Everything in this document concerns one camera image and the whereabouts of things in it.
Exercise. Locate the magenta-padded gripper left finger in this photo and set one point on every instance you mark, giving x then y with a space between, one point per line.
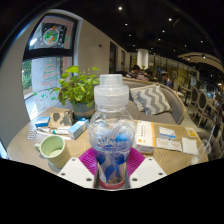
77 171

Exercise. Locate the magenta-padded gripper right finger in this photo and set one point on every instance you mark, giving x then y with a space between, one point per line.
146 171

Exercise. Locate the clear blue-labelled drink bottle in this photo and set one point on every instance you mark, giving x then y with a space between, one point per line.
111 130

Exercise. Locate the light green mug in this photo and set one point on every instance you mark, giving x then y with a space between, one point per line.
55 150

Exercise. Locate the white paper sachet strip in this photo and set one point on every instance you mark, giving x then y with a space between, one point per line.
168 144

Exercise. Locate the white and orange medicine box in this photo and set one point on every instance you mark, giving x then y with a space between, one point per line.
145 135

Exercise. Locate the flat round red coaster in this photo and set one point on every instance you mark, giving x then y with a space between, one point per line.
112 185

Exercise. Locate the blue and white carton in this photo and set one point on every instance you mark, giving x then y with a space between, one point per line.
77 128

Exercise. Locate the blue and white packet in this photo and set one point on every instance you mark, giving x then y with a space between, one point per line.
167 133

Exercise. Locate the white ointment tube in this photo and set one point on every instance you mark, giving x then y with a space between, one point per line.
55 131

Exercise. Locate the white paper napkin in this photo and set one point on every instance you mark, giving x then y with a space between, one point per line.
189 146

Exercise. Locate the brown paper card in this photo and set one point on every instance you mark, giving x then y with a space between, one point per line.
61 119

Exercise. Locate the grey curved sofa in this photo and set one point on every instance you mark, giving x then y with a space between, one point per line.
166 118

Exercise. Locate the silver pill blister pack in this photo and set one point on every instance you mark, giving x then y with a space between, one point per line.
32 134

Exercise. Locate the clear plastic cup with straw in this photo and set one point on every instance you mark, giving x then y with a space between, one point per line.
202 151

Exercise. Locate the yellow card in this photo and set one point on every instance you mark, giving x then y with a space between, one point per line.
191 132

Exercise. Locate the small blue box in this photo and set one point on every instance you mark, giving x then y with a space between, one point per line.
42 121

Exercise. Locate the grey chevron cushion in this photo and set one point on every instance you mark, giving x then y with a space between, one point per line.
151 100

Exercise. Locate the green potted plant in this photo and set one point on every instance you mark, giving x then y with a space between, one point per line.
80 91

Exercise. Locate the group of dining chairs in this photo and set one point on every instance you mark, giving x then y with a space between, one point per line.
201 100

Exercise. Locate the person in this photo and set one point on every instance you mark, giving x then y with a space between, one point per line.
134 72
148 74
164 78

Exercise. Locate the festive wreath window decoration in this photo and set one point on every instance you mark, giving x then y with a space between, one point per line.
51 35

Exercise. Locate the group of ceiling spotlights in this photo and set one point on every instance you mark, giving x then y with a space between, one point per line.
163 31

